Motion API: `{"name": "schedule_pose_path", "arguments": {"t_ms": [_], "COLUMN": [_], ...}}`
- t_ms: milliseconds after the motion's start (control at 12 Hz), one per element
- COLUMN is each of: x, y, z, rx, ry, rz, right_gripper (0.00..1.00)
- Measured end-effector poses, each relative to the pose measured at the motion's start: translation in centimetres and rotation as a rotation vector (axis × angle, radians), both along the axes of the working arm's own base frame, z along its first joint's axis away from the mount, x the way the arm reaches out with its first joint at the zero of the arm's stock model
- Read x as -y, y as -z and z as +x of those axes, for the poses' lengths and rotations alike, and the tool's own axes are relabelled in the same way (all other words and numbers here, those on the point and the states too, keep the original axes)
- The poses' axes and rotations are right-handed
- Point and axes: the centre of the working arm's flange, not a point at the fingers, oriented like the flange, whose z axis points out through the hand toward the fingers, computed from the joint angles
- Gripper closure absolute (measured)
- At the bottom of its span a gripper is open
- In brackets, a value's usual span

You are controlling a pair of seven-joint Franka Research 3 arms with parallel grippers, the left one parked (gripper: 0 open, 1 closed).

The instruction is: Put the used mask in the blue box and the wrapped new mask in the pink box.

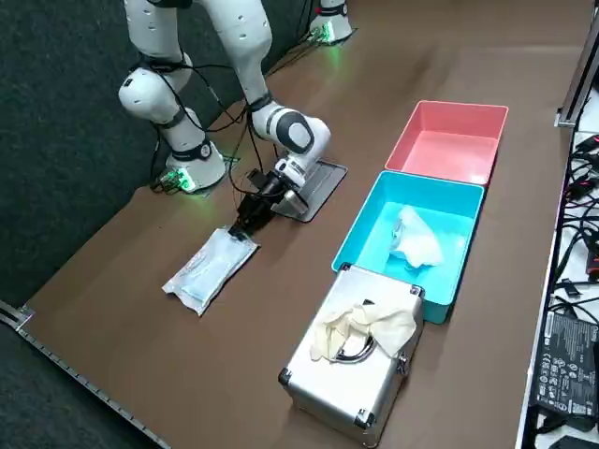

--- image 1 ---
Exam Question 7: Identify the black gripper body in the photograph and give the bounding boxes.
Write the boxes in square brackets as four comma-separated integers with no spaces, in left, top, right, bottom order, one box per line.
[237,171,290,234]

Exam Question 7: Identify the new face mask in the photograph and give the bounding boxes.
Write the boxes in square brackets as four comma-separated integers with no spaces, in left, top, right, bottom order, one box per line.
[161,225,260,317]

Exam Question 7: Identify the blue plastic box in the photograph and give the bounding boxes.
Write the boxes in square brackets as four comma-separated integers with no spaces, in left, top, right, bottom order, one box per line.
[330,169,486,326]

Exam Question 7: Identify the pink plastic box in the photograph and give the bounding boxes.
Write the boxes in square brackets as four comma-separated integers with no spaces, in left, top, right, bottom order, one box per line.
[384,99,510,189]

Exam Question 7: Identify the flat silver metal tray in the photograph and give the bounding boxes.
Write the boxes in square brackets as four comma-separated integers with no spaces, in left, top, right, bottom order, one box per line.
[273,157,350,224]

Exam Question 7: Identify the cream latex gloves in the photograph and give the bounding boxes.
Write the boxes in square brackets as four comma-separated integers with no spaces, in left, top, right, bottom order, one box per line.
[310,300,419,364]

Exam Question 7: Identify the silver aluminium case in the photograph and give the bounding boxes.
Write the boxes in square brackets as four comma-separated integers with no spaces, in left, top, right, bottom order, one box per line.
[278,262,427,449]

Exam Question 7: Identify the black labelled power adapter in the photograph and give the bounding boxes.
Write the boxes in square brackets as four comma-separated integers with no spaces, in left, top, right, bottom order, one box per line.
[528,308,599,418]

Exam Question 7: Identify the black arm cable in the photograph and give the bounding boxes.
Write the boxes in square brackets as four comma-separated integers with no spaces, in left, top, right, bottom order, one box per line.
[138,51,282,225]

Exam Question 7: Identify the aluminium table edge rail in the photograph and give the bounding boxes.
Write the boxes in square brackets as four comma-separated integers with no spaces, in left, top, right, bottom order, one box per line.
[0,298,170,449]

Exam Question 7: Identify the aluminium profile post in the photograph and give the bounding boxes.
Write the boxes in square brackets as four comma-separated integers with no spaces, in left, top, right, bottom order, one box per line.
[555,0,599,129]

